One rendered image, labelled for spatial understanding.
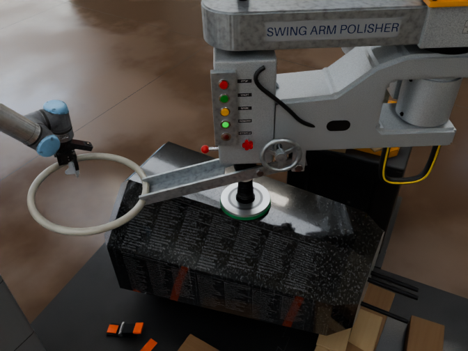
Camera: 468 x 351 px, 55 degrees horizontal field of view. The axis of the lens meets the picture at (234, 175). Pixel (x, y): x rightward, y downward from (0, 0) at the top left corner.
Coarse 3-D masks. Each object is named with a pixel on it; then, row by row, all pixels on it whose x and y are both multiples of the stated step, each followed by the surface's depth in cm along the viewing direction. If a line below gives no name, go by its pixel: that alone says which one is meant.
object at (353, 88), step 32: (352, 64) 153; (384, 64) 144; (416, 64) 143; (448, 64) 143; (288, 96) 152; (320, 96) 151; (352, 96) 150; (288, 128) 158; (320, 128) 158; (352, 128) 158; (384, 128) 161; (416, 128) 161; (448, 128) 161
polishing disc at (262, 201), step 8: (232, 184) 199; (256, 184) 199; (224, 192) 195; (232, 192) 195; (256, 192) 195; (264, 192) 195; (224, 200) 192; (232, 200) 192; (256, 200) 191; (264, 200) 191; (224, 208) 189; (232, 208) 188; (240, 208) 188; (248, 208) 188; (256, 208) 188; (264, 208) 187; (240, 216) 185; (248, 216) 185
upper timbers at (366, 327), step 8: (360, 312) 217; (368, 312) 217; (360, 320) 214; (368, 320) 214; (376, 320) 214; (352, 328) 211; (360, 328) 211; (368, 328) 211; (376, 328) 211; (352, 336) 208; (360, 336) 208; (368, 336) 208; (376, 336) 208; (360, 344) 205; (368, 344) 205
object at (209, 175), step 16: (288, 160) 172; (160, 176) 190; (176, 176) 190; (192, 176) 189; (208, 176) 186; (224, 176) 176; (240, 176) 177; (256, 176) 177; (160, 192) 181; (176, 192) 181; (192, 192) 182
